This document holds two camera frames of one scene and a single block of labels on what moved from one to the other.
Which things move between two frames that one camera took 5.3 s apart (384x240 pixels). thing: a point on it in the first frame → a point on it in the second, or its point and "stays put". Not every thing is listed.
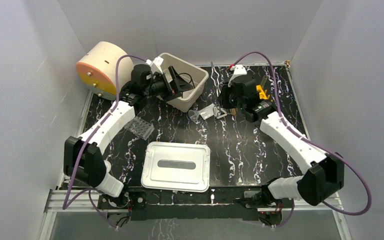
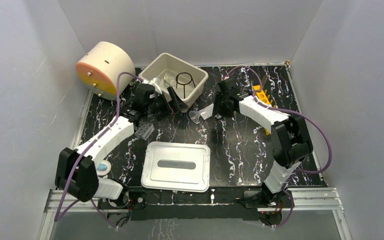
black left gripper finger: (178, 84) → (178, 104)
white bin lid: (176, 166) stays put
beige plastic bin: (189, 98) stays put
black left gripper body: (171, 84) → (165, 100)
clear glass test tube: (263, 80) stays put
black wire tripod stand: (191, 80) stays put
